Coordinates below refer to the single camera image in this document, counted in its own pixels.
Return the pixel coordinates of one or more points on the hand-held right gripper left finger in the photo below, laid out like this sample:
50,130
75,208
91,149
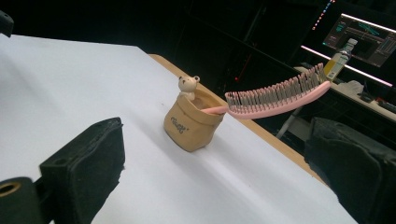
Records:
90,168

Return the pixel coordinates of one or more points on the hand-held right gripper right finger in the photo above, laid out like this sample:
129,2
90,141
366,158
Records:
358,171

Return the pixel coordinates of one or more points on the pink hairbrush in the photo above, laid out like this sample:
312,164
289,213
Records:
280,107

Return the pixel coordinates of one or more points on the tan holder with bear figure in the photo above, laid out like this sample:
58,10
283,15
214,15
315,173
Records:
190,129

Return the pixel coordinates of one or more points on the dark keyboard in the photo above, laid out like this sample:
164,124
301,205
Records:
387,105

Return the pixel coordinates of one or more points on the crumpled white cloth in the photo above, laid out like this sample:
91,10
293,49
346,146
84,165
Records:
350,87

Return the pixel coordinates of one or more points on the clear bottle with yellow label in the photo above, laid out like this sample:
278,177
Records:
337,63

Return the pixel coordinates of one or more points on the glowing light bar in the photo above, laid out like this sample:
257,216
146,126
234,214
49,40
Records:
314,51

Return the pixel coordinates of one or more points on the computer monitor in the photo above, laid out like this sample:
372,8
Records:
364,40

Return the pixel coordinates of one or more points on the grey metal frame desk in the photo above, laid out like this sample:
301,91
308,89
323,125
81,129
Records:
367,102

